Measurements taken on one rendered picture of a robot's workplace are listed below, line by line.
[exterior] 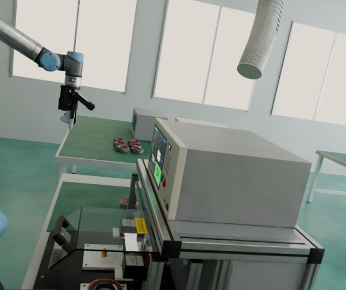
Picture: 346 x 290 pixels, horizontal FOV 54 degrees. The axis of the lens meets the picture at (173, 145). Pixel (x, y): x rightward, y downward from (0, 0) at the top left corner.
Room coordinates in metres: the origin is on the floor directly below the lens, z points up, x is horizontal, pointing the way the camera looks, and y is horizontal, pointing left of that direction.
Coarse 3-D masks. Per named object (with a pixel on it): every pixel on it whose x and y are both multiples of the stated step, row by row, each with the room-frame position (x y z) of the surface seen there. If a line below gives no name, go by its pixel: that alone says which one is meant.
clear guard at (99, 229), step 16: (80, 208) 0.93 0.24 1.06; (96, 208) 0.95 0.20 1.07; (112, 208) 0.96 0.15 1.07; (80, 224) 0.83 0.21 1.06; (96, 224) 0.85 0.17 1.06; (112, 224) 0.86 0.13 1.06; (128, 224) 0.88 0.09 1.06; (80, 240) 0.75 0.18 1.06; (96, 240) 0.77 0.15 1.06; (112, 240) 0.78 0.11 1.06; (128, 240) 0.79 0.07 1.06; (144, 240) 0.81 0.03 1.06; (64, 256) 0.71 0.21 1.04
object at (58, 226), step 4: (60, 216) 0.86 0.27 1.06; (60, 220) 0.84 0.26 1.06; (64, 220) 0.86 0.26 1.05; (56, 224) 0.82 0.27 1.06; (60, 224) 0.82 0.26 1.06; (64, 224) 0.86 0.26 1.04; (68, 224) 0.86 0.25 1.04; (56, 228) 0.80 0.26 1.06; (60, 228) 0.80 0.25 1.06; (56, 232) 0.77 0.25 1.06; (52, 236) 0.77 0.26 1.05; (56, 236) 0.77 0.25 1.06; (60, 236) 0.77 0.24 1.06; (56, 240) 0.77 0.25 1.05; (60, 240) 0.77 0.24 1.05; (64, 240) 0.78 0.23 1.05; (60, 244) 0.77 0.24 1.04
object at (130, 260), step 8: (128, 256) 0.95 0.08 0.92; (136, 256) 0.96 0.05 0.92; (128, 264) 0.91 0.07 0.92; (136, 264) 0.92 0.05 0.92; (144, 264) 0.93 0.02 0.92; (120, 272) 0.92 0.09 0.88; (128, 272) 0.90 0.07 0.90; (136, 272) 0.91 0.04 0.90; (144, 272) 0.91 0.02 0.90; (128, 280) 0.90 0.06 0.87
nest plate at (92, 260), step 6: (84, 252) 1.15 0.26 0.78; (90, 252) 1.16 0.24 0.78; (96, 252) 1.17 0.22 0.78; (108, 252) 1.18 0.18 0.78; (114, 252) 1.19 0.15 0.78; (120, 252) 1.20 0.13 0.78; (84, 258) 1.11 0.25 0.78; (90, 258) 1.12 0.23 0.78; (96, 258) 1.13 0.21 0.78; (102, 258) 1.13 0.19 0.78; (108, 258) 1.14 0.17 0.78; (114, 258) 1.15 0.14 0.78; (120, 258) 1.15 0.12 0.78; (84, 264) 1.08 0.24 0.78; (90, 264) 1.09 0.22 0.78; (96, 264) 1.09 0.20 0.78; (102, 264) 1.10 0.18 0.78; (108, 264) 1.10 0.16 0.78; (114, 264) 1.11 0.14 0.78; (120, 264) 1.12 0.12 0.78
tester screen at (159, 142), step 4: (156, 128) 1.21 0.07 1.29; (156, 132) 1.20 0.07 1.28; (156, 136) 1.19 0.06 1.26; (160, 136) 1.12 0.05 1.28; (156, 140) 1.18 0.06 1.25; (160, 140) 1.10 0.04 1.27; (164, 140) 1.04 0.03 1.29; (152, 144) 1.24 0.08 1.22; (156, 144) 1.16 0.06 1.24; (160, 144) 1.09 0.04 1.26; (164, 144) 1.03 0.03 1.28; (152, 148) 1.23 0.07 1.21; (156, 148) 1.15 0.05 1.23; (160, 148) 1.08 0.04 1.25; (164, 148) 1.02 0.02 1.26; (152, 152) 1.22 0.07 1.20; (156, 152) 1.14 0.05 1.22; (160, 152) 1.07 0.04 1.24; (156, 156) 1.13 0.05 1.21; (156, 160) 1.12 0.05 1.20; (160, 168) 1.03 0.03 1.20; (152, 172) 1.16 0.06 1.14
